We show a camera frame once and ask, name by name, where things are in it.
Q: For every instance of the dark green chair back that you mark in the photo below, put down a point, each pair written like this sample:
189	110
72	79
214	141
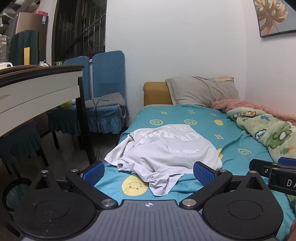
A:
17	48

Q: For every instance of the green cartoon fleece blanket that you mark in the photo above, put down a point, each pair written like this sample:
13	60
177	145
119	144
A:
277	134

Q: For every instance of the green tennis balls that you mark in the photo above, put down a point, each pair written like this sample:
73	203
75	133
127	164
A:
65	105

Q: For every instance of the white and dark table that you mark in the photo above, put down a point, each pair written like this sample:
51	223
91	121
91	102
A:
34	92

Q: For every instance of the yellow card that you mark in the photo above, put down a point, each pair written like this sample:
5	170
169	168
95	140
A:
26	55

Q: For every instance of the teal printed bed sheet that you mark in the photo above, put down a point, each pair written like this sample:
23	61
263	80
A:
196	113

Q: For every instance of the dark blue covered stool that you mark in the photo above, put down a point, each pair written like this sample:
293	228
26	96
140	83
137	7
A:
18	139

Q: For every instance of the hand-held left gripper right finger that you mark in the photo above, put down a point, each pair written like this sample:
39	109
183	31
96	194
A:
204	173

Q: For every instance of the pink fluffy blanket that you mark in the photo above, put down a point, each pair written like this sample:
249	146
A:
254	105

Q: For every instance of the grey cloth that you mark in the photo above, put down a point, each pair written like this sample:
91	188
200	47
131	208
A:
111	98

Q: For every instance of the small green cup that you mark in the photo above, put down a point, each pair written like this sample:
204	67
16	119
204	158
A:
59	63

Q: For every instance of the brown cardboard box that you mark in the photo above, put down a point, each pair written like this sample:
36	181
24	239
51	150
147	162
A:
34	23

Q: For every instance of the dark grille door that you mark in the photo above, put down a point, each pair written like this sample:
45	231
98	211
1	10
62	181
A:
76	27

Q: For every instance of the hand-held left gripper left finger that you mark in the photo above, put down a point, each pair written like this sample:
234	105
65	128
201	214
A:
93	173

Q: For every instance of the blue covered chair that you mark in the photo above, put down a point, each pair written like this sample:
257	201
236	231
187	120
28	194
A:
76	69
106	74

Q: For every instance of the leaf print wall picture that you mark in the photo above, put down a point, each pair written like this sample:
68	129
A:
272	18

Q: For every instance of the round dark bin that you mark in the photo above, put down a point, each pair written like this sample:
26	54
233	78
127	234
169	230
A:
13	197

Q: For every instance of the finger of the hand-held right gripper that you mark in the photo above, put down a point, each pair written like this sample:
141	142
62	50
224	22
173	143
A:
288	161
260	166

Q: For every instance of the grey pillow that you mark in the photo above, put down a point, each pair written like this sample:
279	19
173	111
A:
201	91

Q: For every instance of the white mug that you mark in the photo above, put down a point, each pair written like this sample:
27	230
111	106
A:
5	65

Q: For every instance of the white printed T-shirt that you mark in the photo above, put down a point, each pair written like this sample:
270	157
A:
166	150

